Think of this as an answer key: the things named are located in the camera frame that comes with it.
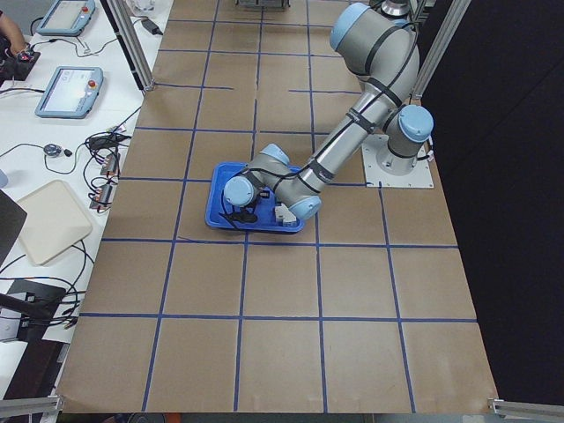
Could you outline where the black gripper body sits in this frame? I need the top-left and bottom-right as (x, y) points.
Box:
(228, 200), (258, 224)

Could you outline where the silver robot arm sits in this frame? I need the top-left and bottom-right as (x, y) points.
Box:
(220, 3), (434, 226)

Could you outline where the white circuit breaker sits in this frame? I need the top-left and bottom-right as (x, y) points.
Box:
(274, 203), (298, 227)

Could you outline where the blue plastic tray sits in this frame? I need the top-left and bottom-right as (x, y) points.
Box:
(205, 161), (305, 234)

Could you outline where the beige plastic tray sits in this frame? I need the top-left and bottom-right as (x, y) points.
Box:
(17, 180), (93, 265)

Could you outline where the near blue teach pendant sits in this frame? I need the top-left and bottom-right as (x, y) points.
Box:
(34, 66), (104, 119)

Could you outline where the blue teach pendant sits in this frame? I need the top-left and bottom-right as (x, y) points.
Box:
(36, 0), (96, 36)
(34, 66), (104, 119)

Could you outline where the black power adapter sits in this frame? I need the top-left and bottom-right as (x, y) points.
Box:
(141, 19), (163, 35)

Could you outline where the black monitor stand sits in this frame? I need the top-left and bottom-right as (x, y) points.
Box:
(1, 278), (66, 322)

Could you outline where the far blue teach pendant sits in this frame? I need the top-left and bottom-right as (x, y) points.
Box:
(36, 0), (96, 36)

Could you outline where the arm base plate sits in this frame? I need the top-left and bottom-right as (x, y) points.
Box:
(360, 134), (434, 189)

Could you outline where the wire mesh shelf basket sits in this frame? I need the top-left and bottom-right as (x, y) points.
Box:
(235, 0), (290, 10)

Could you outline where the aluminium frame post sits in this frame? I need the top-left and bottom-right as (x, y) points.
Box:
(100, 0), (154, 93)

